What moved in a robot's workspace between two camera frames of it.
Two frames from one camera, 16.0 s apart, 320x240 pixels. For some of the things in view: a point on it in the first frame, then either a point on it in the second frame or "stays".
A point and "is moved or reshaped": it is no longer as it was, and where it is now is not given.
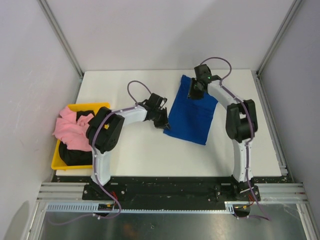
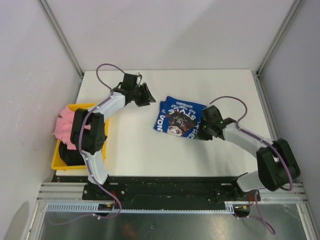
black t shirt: (74, 157) stays
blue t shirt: (191, 119) is moved or reshaped
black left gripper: (164, 124) -> (147, 98)
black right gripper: (192, 94) -> (200, 135)
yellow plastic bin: (58, 163) stays
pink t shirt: (72, 132) stays
